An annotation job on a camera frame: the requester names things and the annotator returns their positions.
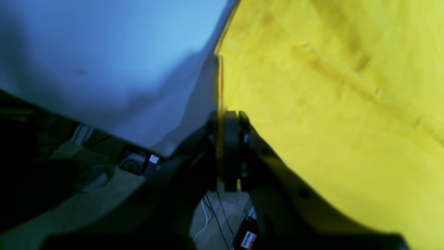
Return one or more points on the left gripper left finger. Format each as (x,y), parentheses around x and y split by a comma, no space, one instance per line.
(159,214)

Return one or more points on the yellow T-shirt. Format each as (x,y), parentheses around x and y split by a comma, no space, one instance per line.
(349,93)

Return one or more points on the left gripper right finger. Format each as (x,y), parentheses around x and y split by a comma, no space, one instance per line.
(291,215)

